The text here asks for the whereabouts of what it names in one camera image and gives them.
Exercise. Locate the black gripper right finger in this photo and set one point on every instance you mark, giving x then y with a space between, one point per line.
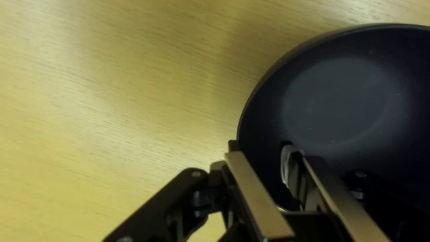
331 196

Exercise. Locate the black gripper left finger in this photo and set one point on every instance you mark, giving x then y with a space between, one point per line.
257 202

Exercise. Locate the black bowl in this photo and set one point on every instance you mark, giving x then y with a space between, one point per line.
344 98

